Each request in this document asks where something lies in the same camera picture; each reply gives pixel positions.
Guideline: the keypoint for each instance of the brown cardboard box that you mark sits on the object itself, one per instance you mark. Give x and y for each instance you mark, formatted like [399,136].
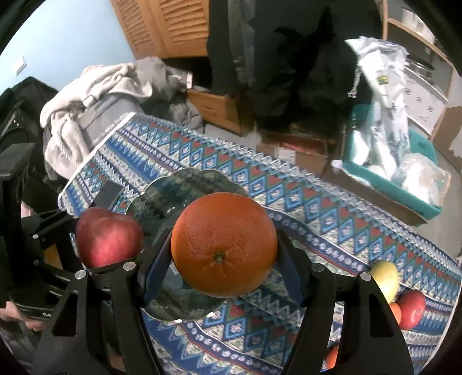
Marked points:
[299,155]

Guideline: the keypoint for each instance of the black hanging clothes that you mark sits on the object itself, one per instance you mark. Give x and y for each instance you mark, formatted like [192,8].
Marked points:
[288,54]

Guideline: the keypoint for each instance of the small tangerine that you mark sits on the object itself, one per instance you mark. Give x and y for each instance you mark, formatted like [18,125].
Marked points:
[396,313]

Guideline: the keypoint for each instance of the dark glass plate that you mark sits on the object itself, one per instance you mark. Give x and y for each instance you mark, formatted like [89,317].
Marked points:
[162,205]

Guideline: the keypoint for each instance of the white wall switch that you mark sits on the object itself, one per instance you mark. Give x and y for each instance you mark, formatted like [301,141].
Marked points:
[18,65]

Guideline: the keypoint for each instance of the teal storage box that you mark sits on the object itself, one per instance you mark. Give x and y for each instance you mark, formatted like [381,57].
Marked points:
[379,182]

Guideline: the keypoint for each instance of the red apple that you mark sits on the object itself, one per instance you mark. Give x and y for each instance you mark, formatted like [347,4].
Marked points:
[108,238]
[411,308]

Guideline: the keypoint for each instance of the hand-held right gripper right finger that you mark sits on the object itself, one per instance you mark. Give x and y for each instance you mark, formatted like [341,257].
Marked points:
[288,274]

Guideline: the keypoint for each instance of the pile of white-grey clothes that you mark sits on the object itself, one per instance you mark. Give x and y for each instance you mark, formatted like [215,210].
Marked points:
[72,104]

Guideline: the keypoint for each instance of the blue patterned tablecloth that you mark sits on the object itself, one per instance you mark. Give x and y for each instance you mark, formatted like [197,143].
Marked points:
[288,194]

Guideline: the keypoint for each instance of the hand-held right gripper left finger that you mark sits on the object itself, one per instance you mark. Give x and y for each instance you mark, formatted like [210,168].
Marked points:
[160,266]

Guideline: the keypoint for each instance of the person's left hand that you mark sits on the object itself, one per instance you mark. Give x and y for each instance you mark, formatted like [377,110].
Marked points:
[11,313]

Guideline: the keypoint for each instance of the wooden drawer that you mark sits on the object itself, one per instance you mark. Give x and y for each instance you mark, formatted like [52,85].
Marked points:
[216,108]

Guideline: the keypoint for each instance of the medium orange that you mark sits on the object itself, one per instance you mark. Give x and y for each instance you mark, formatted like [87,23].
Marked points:
[332,357]

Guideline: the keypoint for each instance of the white patterned fabric box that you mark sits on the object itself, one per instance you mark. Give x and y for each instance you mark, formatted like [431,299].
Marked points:
[426,104]

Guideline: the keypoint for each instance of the wooden shelf unit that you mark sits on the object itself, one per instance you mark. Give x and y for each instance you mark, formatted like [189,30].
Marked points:
[415,39]

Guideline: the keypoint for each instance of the wooden louvred cabinet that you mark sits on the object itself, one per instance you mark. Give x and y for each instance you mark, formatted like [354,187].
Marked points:
[162,25]

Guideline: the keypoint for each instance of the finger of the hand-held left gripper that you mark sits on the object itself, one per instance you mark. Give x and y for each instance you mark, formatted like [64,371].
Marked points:
[57,268]
[108,196]

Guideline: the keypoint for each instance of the white printed plastic bag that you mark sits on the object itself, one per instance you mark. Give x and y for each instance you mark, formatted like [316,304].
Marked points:
[382,108]

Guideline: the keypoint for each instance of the black suitcase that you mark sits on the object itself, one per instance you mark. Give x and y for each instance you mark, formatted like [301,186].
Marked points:
[25,101]

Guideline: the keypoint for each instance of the clear plastic bag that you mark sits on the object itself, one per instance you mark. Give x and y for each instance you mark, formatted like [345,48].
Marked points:
[422,176]

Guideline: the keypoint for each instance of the large navel orange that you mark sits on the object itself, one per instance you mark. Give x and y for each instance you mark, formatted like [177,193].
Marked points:
[223,238]

